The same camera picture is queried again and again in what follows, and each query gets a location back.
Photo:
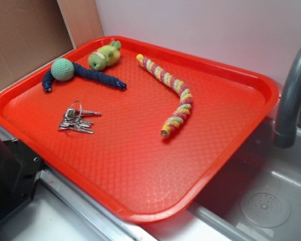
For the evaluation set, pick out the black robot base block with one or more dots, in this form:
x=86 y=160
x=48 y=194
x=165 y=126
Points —
x=20 y=169

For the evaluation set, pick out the green plush animal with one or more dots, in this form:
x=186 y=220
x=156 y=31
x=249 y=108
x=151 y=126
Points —
x=105 y=56

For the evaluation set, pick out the red plastic tray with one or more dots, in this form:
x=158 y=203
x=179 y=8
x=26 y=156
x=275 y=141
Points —
x=158 y=143

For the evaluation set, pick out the silver key bunch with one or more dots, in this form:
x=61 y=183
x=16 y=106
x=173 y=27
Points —
x=73 y=119

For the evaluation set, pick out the teal crochet ball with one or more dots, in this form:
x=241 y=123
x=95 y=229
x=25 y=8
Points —
x=62 y=69

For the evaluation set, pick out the grey toy sink basin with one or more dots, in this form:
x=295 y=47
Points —
x=255 y=196

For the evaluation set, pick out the grey plastic faucet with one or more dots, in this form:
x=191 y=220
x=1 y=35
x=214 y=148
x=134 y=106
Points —
x=288 y=117

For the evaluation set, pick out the brown cardboard panel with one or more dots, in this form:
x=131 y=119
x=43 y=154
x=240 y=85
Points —
x=33 y=33

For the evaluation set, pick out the metal rail strip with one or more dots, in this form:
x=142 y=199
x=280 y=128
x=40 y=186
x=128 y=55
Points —
x=58 y=210

